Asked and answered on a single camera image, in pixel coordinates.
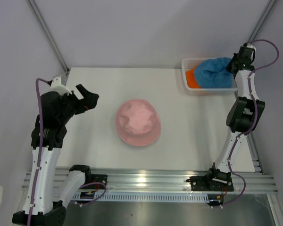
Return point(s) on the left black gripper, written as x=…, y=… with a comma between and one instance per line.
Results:
x=89, y=102

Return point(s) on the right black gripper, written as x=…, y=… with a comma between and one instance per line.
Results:
x=228, y=68

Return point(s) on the blue bucket hat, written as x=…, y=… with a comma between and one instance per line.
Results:
x=212, y=74

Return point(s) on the pink bucket hat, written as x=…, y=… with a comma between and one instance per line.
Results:
x=137, y=123

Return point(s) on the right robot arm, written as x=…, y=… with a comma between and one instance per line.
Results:
x=241, y=120

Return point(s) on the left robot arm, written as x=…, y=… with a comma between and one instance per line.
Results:
x=43, y=207

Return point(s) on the orange bucket hat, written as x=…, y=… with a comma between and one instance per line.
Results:
x=191, y=81

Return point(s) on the white plastic basket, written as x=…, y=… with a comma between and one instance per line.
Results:
x=188, y=64

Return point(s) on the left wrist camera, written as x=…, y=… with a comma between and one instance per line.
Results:
x=56, y=86

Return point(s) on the right aluminium corner post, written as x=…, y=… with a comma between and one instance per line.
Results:
x=263, y=19

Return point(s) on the aluminium corner post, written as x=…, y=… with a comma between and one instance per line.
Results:
x=263, y=19
x=47, y=34

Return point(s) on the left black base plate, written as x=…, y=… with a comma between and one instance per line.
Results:
x=96, y=178

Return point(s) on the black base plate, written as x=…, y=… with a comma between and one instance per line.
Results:
x=203, y=184
x=96, y=178

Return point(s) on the aluminium mounting rail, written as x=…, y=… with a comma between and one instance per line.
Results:
x=174, y=181

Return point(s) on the left aluminium corner post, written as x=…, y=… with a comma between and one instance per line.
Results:
x=47, y=34

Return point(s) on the white slotted cable duct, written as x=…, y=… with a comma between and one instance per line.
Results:
x=85, y=197

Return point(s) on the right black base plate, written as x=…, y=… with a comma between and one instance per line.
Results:
x=203, y=184

